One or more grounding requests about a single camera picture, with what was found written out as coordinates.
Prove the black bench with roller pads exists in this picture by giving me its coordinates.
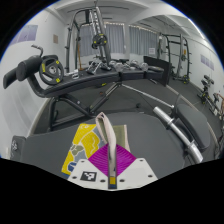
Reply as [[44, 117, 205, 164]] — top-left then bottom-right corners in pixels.
[[2, 44, 166, 131]]

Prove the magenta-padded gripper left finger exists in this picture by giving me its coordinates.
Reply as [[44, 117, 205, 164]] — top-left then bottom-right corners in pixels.
[[67, 143, 111, 190]]

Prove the black yellow weight plate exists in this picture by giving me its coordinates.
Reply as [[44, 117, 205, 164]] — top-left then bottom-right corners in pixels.
[[91, 33, 108, 49], [38, 54, 65, 86]]

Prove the grey power rack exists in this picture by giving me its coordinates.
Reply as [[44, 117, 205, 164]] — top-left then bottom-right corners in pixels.
[[64, 7, 113, 73]]

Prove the black squat rack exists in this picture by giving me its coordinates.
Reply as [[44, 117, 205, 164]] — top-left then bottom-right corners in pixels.
[[158, 32, 192, 84]]

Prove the grey window curtain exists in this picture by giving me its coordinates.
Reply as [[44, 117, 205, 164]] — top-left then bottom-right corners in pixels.
[[79, 22, 126, 56], [128, 25, 158, 56]]

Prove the metal spring barbell collar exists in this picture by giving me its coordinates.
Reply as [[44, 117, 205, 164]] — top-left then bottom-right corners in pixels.
[[10, 139, 19, 153]]

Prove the dumbbell rack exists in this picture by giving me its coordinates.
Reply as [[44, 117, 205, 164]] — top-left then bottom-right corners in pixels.
[[197, 74, 224, 116]]

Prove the small purple wall poster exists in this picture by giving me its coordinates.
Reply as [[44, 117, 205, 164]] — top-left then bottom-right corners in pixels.
[[199, 54, 215, 71]]

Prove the black box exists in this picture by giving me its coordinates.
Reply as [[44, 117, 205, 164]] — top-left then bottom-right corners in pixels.
[[143, 55, 173, 87]]

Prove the silver barbell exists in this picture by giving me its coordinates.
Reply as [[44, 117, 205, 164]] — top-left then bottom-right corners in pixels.
[[121, 83, 204, 164]]

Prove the group of dumbbells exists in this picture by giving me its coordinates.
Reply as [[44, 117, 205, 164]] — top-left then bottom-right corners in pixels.
[[108, 59, 149, 73]]

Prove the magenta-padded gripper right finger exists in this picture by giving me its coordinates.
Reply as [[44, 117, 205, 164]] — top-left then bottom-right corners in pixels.
[[115, 145, 158, 190]]

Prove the black padded weight bench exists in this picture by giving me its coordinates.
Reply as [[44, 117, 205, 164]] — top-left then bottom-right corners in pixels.
[[9, 111, 214, 181]]

